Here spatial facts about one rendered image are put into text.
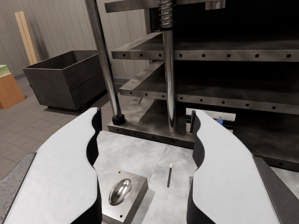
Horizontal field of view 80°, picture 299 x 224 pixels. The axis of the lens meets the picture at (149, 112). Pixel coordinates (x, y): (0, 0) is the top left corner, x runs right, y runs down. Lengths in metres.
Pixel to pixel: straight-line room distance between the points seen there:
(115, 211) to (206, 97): 0.71
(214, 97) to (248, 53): 0.27
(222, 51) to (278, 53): 0.22
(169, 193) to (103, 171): 0.36
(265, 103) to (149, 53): 0.65
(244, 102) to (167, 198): 0.60
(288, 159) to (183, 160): 0.51
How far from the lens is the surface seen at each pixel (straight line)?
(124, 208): 0.77
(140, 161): 1.00
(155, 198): 0.86
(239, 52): 0.95
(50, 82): 3.28
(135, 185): 0.82
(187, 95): 1.06
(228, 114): 1.07
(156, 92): 1.12
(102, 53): 1.14
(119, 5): 1.12
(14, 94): 4.67
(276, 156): 1.13
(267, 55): 0.96
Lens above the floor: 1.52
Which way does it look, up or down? 31 degrees down
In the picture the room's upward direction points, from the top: 7 degrees counter-clockwise
